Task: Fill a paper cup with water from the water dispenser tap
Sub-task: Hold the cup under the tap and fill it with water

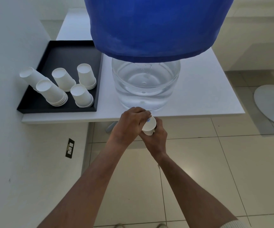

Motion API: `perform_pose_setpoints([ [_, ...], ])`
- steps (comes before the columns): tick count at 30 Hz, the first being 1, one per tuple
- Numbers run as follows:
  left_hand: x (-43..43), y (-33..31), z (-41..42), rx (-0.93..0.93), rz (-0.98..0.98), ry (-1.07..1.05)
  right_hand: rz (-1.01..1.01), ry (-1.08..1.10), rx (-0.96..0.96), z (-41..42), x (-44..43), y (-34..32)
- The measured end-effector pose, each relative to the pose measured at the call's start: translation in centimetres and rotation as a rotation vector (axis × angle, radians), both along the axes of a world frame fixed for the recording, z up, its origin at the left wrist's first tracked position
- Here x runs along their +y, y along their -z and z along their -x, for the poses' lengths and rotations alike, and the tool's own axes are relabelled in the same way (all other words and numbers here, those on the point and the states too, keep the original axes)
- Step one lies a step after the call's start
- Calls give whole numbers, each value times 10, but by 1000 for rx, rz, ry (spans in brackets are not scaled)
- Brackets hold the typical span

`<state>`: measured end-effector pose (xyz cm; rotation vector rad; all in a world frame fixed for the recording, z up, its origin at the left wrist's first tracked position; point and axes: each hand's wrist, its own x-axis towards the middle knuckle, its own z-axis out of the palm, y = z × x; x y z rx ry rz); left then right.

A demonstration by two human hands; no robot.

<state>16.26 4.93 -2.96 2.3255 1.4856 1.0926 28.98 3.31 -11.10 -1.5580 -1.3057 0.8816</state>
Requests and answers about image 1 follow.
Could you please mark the white sleeve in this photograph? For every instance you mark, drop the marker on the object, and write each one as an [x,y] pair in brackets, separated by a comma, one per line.
[233,223]

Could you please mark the person's right shoe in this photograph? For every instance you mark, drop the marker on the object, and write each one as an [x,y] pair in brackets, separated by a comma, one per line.
[161,225]

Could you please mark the black wall outlet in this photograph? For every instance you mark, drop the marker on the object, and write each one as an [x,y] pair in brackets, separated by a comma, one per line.
[70,148]

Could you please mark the clear water jug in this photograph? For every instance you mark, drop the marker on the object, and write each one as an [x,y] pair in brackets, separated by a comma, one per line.
[146,85]

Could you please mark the white blue dispenser tap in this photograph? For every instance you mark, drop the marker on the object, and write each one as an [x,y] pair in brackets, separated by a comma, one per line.
[148,111]

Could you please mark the person's left fingers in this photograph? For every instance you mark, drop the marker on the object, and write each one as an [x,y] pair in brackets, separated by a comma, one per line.
[142,113]

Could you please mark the single white paper cup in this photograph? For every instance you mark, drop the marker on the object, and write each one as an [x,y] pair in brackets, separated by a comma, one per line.
[148,125]

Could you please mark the person's right thumb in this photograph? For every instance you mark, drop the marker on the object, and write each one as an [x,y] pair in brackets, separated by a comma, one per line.
[159,127]

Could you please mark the grey round table base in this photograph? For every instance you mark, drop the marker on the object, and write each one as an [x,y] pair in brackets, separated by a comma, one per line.
[272,104]

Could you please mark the blue cloth jug cover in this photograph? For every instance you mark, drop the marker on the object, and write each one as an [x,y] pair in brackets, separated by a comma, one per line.
[158,26]

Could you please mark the black tray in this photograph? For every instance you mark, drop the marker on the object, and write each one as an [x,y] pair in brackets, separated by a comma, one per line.
[63,52]

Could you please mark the person's left forearm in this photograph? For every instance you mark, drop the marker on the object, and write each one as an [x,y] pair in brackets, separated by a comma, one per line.
[87,187]

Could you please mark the stack of white paper cups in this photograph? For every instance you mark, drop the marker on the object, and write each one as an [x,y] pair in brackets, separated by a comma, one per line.
[51,92]
[81,96]
[31,75]
[86,75]
[63,79]

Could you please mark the grey table leg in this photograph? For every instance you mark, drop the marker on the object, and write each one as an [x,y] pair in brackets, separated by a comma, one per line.
[110,127]

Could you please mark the person's left hand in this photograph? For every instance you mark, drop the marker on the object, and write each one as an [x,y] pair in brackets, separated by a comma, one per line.
[127,125]

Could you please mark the person's right forearm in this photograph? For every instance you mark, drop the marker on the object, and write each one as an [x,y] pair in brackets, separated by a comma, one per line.
[189,192]

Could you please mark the person's right hand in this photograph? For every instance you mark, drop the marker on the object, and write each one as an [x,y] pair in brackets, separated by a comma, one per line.
[158,141]

